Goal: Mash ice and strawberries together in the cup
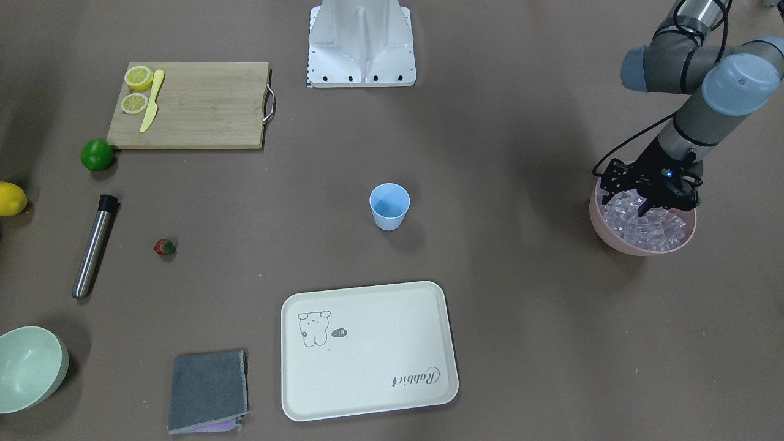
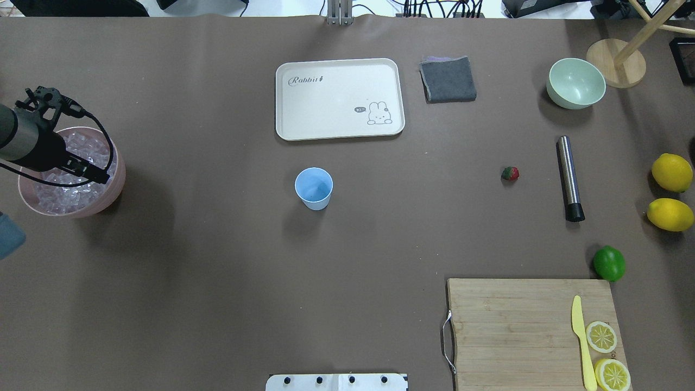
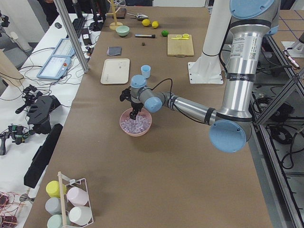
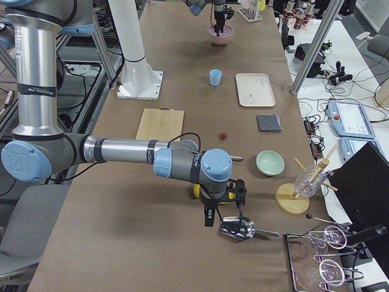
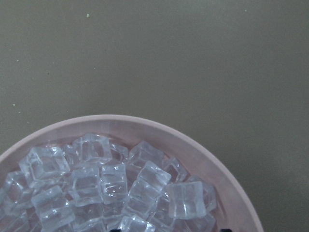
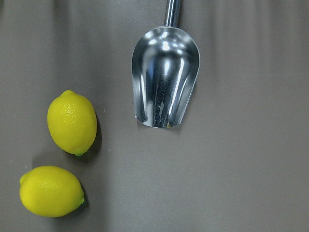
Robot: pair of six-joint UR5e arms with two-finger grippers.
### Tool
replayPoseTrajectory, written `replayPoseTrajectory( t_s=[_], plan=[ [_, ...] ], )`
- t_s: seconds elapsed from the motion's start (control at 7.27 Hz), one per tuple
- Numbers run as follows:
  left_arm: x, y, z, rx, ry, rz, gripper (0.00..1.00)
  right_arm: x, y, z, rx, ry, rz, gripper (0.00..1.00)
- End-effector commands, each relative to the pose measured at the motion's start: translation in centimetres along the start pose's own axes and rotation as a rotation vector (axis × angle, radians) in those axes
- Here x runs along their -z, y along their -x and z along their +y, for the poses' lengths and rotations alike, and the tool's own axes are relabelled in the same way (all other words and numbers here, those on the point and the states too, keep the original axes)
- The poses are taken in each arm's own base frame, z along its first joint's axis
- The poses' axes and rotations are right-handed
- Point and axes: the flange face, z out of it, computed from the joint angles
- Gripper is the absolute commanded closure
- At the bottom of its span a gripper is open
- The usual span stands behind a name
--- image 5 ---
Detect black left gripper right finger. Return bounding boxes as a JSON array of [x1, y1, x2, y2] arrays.
[[221, 228, 232, 232]]

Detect pink bowl of ice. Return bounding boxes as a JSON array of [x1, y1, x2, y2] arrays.
[[0, 115, 263, 232]]

